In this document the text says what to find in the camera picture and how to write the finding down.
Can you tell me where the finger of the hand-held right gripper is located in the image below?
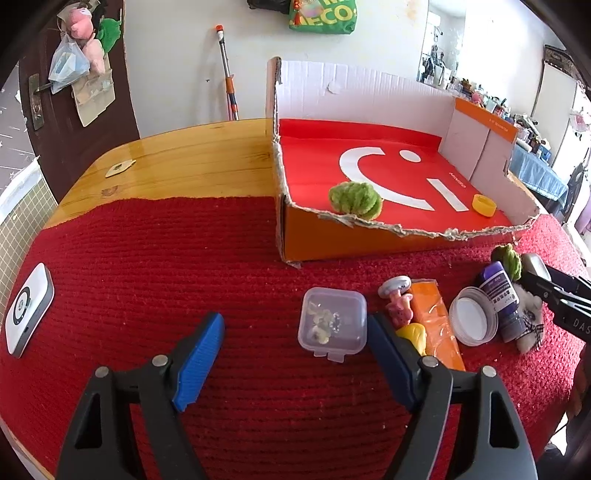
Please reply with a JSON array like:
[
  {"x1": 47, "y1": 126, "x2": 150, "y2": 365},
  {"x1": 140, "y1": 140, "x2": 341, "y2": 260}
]
[
  {"x1": 522, "y1": 271, "x2": 591, "y2": 315},
  {"x1": 546, "y1": 267, "x2": 591, "y2": 298}
]

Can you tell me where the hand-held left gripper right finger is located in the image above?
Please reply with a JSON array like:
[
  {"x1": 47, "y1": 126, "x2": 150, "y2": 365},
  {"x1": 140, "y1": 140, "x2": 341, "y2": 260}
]
[{"x1": 367, "y1": 311, "x2": 541, "y2": 480}]

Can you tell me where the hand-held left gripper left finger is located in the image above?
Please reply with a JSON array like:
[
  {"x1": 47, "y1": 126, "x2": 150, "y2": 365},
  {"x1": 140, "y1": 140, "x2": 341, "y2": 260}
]
[{"x1": 55, "y1": 311, "x2": 227, "y2": 480}]

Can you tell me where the yellow toy figure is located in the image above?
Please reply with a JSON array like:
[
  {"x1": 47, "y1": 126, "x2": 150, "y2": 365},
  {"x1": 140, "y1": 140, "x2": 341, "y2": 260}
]
[{"x1": 398, "y1": 322, "x2": 428, "y2": 356}]

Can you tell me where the white fluffy plush toy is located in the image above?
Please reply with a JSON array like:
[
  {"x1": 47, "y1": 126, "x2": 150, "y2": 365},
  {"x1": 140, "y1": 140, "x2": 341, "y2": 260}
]
[{"x1": 513, "y1": 282, "x2": 546, "y2": 354}]

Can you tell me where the purple paint bottle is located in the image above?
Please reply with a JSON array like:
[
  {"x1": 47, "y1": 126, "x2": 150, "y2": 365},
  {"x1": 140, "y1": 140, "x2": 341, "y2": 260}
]
[{"x1": 477, "y1": 261, "x2": 527, "y2": 343}]

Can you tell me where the small green yarn pompom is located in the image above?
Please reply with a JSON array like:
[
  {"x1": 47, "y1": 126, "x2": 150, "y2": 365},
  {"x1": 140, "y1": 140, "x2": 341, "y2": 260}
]
[{"x1": 490, "y1": 244, "x2": 523, "y2": 281}]

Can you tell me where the pink toy figure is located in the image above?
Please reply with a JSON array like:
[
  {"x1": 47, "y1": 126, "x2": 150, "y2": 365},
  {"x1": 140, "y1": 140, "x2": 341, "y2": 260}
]
[{"x1": 378, "y1": 275, "x2": 415, "y2": 328}]

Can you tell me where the orange packet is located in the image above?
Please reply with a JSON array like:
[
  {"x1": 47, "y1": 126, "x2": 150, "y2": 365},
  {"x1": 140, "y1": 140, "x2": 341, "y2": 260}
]
[{"x1": 411, "y1": 279, "x2": 466, "y2": 372}]

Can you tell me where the small clear plastic box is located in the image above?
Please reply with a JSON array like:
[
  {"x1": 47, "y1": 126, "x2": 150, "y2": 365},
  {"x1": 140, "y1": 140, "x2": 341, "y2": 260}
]
[{"x1": 298, "y1": 287, "x2": 368, "y2": 363}]

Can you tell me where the white jar lid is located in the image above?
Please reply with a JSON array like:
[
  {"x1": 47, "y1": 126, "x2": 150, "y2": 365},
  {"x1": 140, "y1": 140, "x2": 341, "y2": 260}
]
[{"x1": 449, "y1": 286, "x2": 499, "y2": 347}]

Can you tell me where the orange cardboard box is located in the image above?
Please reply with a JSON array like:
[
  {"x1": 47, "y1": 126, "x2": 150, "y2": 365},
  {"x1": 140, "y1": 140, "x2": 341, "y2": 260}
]
[{"x1": 265, "y1": 56, "x2": 541, "y2": 269}]

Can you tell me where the red knitted mat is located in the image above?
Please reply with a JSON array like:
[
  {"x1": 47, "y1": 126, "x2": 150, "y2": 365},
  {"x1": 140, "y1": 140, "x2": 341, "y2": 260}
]
[{"x1": 0, "y1": 196, "x2": 589, "y2": 480}]

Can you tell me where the yellow bottle cap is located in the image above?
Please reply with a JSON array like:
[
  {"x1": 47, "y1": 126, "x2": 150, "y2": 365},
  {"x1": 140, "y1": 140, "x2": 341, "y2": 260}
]
[{"x1": 472, "y1": 194, "x2": 498, "y2": 217}]

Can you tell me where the table with blue cloth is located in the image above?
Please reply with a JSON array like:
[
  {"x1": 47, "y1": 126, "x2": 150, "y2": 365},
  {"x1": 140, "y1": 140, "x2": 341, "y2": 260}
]
[{"x1": 508, "y1": 142, "x2": 570, "y2": 215}]

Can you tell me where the large green yarn pompom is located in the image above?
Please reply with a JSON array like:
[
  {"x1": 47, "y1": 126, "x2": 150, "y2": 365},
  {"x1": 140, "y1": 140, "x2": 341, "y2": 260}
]
[{"x1": 329, "y1": 181, "x2": 384, "y2": 219}]

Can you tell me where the white electronic device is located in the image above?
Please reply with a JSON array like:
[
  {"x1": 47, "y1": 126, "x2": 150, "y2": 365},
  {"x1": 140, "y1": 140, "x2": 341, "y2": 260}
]
[{"x1": 4, "y1": 262, "x2": 55, "y2": 358}]

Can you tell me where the white cabinet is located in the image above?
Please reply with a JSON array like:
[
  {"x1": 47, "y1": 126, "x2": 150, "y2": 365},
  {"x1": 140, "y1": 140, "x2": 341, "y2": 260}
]
[{"x1": 531, "y1": 45, "x2": 583, "y2": 162}]

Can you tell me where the small beige tag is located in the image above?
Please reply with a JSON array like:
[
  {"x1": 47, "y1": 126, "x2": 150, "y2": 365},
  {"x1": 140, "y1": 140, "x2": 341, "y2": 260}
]
[{"x1": 105, "y1": 159, "x2": 137, "y2": 178}]

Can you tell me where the beige hanging organiser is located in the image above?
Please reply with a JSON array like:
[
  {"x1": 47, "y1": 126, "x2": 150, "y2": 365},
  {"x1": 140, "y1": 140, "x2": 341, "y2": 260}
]
[{"x1": 71, "y1": 69, "x2": 116, "y2": 127}]

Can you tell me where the metal mop pole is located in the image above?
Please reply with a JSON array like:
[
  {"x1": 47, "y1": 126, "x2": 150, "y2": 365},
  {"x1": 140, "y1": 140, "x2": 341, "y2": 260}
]
[{"x1": 215, "y1": 25, "x2": 241, "y2": 121}]

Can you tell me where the clear plastic bag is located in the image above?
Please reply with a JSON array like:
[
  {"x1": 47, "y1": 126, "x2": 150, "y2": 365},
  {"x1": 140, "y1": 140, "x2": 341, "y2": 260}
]
[{"x1": 48, "y1": 37, "x2": 90, "y2": 95}]

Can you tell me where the green plush toy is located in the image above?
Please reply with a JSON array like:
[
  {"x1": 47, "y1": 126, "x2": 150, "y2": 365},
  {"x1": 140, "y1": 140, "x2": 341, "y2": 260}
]
[{"x1": 96, "y1": 17, "x2": 121, "y2": 54}]

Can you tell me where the pink plush toy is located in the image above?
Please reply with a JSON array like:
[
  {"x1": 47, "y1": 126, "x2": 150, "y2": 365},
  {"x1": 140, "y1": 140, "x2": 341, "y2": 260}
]
[{"x1": 62, "y1": 4, "x2": 106, "y2": 75}]

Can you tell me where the green shopping bag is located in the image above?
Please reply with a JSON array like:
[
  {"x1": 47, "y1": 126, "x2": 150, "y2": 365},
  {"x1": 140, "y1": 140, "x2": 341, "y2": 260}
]
[{"x1": 288, "y1": 0, "x2": 358, "y2": 35}]

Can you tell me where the wall mirror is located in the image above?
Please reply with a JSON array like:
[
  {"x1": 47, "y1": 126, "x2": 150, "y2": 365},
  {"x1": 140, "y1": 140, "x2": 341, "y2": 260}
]
[{"x1": 418, "y1": 0, "x2": 465, "y2": 89}]

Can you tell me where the metal door handle plate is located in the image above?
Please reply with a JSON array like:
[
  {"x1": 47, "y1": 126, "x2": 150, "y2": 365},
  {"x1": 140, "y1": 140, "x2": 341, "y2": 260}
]
[{"x1": 28, "y1": 74, "x2": 47, "y2": 130}]

